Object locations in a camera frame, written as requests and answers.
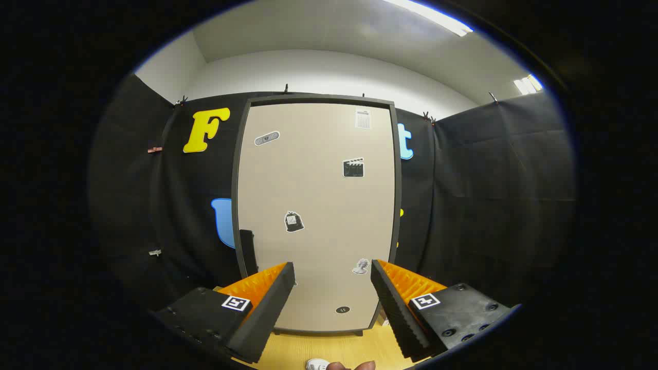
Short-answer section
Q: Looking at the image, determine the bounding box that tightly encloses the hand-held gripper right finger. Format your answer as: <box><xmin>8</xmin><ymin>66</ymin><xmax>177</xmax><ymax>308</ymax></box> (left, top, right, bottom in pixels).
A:
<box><xmin>370</xmin><ymin>260</ymin><xmax>517</xmax><ymax>363</ymax></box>

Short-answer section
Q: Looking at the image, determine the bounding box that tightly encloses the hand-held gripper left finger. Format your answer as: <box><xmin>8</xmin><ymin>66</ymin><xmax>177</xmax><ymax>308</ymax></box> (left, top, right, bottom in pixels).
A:
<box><xmin>152</xmin><ymin>262</ymin><xmax>296</xmax><ymax>364</ymax></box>

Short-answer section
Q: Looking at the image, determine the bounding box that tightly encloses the black door handle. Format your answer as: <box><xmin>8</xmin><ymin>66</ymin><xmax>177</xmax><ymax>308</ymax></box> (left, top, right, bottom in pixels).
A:
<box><xmin>240</xmin><ymin>229</ymin><xmax>259</xmax><ymax>275</ymax></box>

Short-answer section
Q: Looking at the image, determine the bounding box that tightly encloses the grey shoe cabinet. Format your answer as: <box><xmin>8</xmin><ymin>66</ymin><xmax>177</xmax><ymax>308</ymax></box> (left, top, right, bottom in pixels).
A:
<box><xmin>231</xmin><ymin>94</ymin><xmax>403</xmax><ymax>337</ymax></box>

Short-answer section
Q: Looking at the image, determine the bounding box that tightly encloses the black backdrop cloth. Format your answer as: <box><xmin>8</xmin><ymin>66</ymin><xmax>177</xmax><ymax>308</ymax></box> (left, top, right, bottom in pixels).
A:
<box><xmin>87</xmin><ymin>75</ymin><xmax>576</xmax><ymax>329</ymax></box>

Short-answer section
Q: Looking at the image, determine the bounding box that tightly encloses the square ceiling light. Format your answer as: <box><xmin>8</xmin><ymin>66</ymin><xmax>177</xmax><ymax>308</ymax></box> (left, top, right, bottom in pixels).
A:
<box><xmin>513</xmin><ymin>75</ymin><xmax>544</xmax><ymax>96</ymax></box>

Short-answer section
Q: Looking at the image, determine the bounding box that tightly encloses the long ceiling light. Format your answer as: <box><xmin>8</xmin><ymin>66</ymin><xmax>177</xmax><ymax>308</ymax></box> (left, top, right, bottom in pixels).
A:
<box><xmin>383</xmin><ymin>0</ymin><xmax>474</xmax><ymax>38</ymax></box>

